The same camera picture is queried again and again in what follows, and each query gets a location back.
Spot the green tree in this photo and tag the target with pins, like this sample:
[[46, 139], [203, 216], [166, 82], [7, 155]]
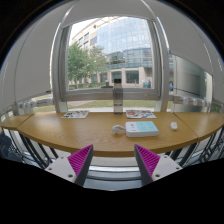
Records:
[[83, 63]]

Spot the white and blue power strip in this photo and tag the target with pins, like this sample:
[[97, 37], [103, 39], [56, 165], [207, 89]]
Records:
[[141, 129]]

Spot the row of white rail knobs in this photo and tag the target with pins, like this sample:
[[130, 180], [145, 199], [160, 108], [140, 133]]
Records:
[[196, 101], [35, 104]]

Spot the small white charger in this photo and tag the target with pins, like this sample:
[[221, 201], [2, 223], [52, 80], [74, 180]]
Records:
[[174, 126]]

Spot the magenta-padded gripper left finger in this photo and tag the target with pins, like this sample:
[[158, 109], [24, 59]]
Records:
[[78, 161]]

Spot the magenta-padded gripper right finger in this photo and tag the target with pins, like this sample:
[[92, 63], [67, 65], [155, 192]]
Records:
[[148, 161]]

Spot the large colourful sticker sheet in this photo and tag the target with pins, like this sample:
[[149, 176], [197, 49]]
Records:
[[140, 114]]

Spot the small colourful sticker sheet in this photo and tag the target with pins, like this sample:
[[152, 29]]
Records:
[[75, 114]]

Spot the grey roller blind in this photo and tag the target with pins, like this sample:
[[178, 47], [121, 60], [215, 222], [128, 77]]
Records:
[[110, 10], [186, 40], [30, 66]]

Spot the group of black chairs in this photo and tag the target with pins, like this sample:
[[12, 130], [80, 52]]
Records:
[[23, 150], [200, 150]]

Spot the clear bottle with dark cap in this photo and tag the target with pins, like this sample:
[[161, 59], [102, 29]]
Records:
[[117, 100]]

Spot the glass office building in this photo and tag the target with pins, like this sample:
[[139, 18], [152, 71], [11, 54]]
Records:
[[130, 50]]

